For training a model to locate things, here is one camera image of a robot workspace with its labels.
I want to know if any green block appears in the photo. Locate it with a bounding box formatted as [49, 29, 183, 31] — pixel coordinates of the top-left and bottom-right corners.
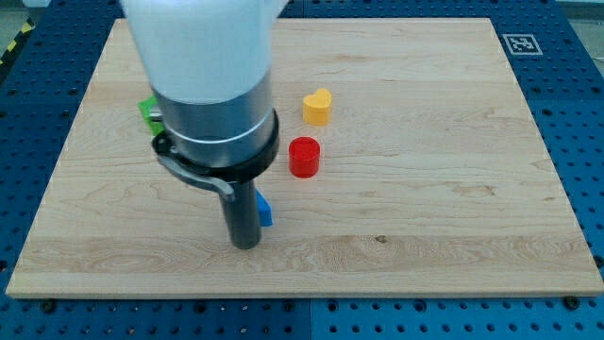
[138, 95, 164, 136]

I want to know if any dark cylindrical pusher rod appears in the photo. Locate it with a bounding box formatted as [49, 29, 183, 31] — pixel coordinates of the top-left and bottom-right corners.
[219, 180, 261, 249]

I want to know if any black clamp ring with lever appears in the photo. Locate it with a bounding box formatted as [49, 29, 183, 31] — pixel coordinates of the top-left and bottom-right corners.
[151, 109, 280, 202]

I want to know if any light wooden board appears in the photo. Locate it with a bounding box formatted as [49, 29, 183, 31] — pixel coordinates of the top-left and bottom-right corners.
[7, 19, 603, 299]

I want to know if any red cylinder block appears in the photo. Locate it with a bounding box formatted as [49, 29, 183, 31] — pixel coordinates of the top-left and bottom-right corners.
[288, 136, 321, 179]

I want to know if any yellow heart block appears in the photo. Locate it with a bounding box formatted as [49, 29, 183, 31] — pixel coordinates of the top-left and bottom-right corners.
[302, 88, 332, 126]

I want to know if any white fiducial marker tag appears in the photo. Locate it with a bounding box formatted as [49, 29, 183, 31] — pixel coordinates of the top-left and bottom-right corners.
[502, 33, 543, 56]

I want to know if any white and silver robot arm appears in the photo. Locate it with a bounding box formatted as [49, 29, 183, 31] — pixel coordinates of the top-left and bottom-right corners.
[120, 0, 287, 167]

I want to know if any blue triangle block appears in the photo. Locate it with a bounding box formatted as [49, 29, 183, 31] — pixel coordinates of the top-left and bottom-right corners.
[256, 190, 273, 227]

